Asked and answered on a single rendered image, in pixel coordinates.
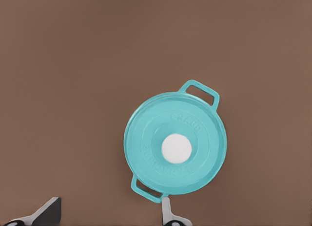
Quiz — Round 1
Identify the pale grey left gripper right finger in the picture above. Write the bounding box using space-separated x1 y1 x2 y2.
161 197 193 226

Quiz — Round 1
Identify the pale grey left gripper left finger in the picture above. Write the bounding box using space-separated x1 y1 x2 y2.
1 197 62 226

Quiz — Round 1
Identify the turquoise lid with white knob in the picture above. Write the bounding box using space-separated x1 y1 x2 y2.
123 91 228 195

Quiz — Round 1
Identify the turquoise pot with handles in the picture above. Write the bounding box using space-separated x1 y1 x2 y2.
130 79 220 204

